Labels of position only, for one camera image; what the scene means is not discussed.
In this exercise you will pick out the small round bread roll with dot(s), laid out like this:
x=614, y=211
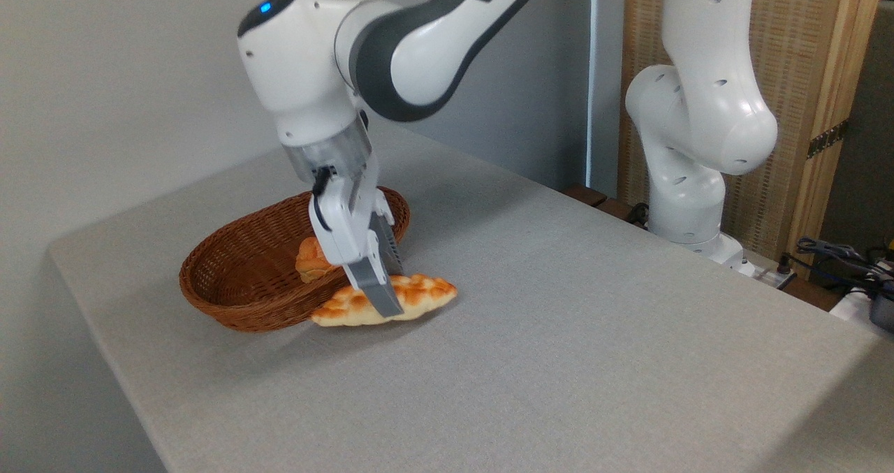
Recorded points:
x=311, y=263

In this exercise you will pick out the brown wicker basket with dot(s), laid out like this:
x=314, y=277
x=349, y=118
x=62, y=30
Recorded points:
x=237, y=263

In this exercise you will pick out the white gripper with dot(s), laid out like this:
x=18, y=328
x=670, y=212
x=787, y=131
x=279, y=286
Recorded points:
x=346, y=214

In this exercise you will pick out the metal screen hinge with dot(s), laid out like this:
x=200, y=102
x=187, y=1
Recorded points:
x=827, y=137

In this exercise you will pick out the white vertical trim strip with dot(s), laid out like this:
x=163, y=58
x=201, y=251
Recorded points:
x=594, y=75

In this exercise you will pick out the woven screen with wooden frame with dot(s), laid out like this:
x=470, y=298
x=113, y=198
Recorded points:
x=796, y=40

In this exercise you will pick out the long braided bread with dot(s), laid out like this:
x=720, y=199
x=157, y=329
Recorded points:
x=426, y=291

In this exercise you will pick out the grey box device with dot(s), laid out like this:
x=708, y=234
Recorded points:
x=883, y=314

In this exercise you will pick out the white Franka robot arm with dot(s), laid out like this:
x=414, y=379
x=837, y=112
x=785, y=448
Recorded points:
x=300, y=61

